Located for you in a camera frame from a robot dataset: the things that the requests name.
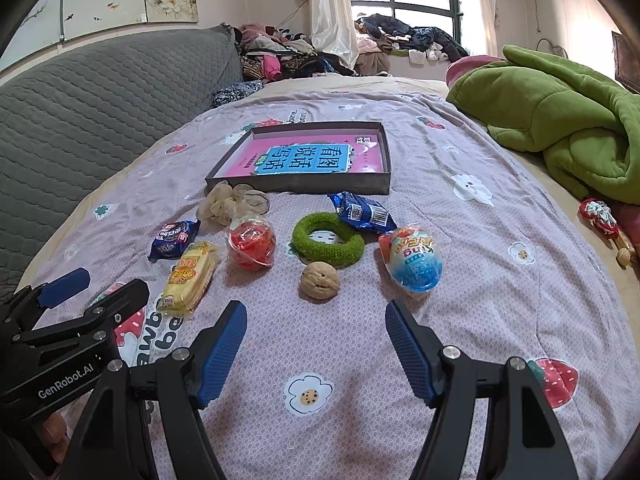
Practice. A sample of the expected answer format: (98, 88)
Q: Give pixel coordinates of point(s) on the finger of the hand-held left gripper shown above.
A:
(120, 305)
(65, 286)

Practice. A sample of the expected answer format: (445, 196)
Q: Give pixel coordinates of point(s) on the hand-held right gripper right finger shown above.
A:
(410, 355)

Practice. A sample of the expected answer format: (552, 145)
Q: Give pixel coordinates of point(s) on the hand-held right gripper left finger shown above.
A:
(222, 355)

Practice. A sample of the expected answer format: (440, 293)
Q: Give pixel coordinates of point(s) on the yellow snack packet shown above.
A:
(190, 275)

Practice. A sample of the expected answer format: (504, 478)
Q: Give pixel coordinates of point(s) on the blue snack packet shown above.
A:
(172, 242)
(360, 210)

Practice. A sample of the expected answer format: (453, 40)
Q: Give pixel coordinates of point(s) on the blue toy egg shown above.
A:
(412, 260)

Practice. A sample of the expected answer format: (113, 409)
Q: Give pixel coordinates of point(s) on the walnut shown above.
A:
(320, 282)

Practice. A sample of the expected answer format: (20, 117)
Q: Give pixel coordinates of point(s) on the red toy egg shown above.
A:
(250, 242)

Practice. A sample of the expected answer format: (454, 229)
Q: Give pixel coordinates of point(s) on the green fuzzy scrunchie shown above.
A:
(327, 258)

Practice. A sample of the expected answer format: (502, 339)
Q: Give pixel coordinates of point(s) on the beige mesh scrunchie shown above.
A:
(225, 205)

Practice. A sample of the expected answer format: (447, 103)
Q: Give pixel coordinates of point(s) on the grey shallow cardboard box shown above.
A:
(300, 186)

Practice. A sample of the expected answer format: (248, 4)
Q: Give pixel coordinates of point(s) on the person's left hand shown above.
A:
(52, 435)

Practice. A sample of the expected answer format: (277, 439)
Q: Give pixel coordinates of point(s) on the purple printed blanket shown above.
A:
(350, 335)

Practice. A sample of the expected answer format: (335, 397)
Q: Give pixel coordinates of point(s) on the grey quilted headboard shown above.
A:
(100, 120)

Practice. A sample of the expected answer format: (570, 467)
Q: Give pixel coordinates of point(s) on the pink picture book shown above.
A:
(300, 157)

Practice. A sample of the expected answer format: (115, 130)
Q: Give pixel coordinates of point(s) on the red white snack packet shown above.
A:
(597, 212)

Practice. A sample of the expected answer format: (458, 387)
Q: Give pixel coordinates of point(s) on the dark floral cloth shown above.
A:
(235, 92)

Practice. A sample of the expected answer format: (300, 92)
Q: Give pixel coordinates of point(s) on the beige bed sheet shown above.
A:
(350, 85)

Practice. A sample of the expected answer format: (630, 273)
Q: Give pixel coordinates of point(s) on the white window bench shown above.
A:
(425, 71)

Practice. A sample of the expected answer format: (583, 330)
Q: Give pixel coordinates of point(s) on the green blanket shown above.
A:
(550, 105)

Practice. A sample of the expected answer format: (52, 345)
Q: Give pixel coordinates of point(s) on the pink cloth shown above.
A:
(465, 67)

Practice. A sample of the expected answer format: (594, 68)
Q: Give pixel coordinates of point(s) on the pile of clothes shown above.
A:
(285, 57)

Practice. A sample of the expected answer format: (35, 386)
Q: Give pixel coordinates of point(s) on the dark clothes on window bench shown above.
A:
(400, 30)

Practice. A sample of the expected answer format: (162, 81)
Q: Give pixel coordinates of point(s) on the white sheer curtain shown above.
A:
(330, 10)

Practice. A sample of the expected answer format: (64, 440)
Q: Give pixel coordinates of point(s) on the cream curtain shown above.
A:
(482, 5)

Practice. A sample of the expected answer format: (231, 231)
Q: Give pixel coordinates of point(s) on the dark picture frame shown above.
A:
(627, 62)

